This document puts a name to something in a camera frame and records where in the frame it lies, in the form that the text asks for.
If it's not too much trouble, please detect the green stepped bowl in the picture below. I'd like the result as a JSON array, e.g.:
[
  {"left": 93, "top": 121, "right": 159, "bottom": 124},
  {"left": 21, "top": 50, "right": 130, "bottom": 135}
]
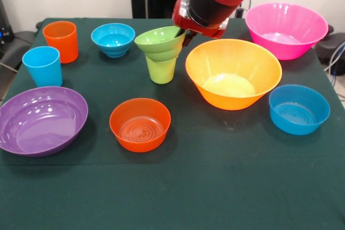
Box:
[{"left": 134, "top": 25, "right": 187, "bottom": 62}]

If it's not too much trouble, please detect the orange round bowl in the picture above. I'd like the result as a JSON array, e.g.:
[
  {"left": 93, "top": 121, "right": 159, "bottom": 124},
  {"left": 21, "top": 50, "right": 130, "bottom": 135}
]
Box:
[{"left": 109, "top": 97, "right": 172, "bottom": 153}]

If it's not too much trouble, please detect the large yellow-orange bowl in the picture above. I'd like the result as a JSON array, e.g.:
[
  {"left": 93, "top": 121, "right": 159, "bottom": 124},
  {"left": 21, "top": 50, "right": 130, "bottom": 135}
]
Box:
[{"left": 185, "top": 38, "right": 283, "bottom": 111}]

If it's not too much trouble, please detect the large pink bowl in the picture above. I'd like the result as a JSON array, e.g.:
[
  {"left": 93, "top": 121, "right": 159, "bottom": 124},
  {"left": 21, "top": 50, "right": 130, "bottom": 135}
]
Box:
[{"left": 244, "top": 2, "right": 329, "bottom": 61}]

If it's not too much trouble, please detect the blue plastic cup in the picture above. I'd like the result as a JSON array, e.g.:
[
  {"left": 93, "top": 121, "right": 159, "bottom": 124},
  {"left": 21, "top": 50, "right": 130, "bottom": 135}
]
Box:
[{"left": 22, "top": 46, "right": 64, "bottom": 88}]

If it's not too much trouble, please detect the dark green tablecloth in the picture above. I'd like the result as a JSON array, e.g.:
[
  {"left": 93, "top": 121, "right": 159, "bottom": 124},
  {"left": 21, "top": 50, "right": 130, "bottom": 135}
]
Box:
[{"left": 0, "top": 17, "right": 345, "bottom": 230}]

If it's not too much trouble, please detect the large purple bowl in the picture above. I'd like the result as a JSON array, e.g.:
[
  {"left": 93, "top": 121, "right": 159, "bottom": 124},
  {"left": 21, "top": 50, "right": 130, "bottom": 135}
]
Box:
[{"left": 0, "top": 86, "right": 89, "bottom": 158}]

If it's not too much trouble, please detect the black equipment base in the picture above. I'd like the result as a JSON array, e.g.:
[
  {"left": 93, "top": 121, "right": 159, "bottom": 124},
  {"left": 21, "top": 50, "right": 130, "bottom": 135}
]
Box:
[{"left": 314, "top": 24, "right": 345, "bottom": 65}]

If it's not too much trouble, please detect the blue round bowl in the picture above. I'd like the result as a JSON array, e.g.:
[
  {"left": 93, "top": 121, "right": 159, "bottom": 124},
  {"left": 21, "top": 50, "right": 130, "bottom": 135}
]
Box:
[{"left": 268, "top": 84, "right": 331, "bottom": 136}]

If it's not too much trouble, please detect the grey cable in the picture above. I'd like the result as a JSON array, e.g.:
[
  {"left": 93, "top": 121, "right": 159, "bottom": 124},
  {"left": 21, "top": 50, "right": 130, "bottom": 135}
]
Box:
[{"left": 323, "top": 40, "right": 345, "bottom": 80}]

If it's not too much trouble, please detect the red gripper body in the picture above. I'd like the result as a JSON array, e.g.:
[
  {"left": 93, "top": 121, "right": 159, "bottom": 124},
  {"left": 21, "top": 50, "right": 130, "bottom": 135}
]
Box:
[{"left": 172, "top": 0, "right": 230, "bottom": 39}]

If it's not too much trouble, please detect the orange plastic cup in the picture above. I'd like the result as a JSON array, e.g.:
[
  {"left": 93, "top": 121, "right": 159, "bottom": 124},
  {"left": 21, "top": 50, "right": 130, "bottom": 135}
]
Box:
[{"left": 42, "top": 20, "right": 79, "bottom": 65}]

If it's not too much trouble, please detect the green plastic cup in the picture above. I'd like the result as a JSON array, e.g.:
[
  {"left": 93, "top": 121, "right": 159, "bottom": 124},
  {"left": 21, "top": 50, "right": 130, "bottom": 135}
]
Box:
[{"left": 145, "top": 54, "right": 177, "bottom": 85}]

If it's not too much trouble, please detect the black computer case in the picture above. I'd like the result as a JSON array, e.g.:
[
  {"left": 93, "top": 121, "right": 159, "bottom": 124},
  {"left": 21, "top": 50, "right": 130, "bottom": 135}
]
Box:
[{"left": 0, "top": 0, "right": 15, "bottom": 59}]

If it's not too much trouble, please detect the light blue stepped bowl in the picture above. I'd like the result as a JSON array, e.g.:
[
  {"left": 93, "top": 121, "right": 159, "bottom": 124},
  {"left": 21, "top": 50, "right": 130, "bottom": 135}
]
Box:
[{"left": 91, "top": 23, "right": 136, "bottom": 58}]

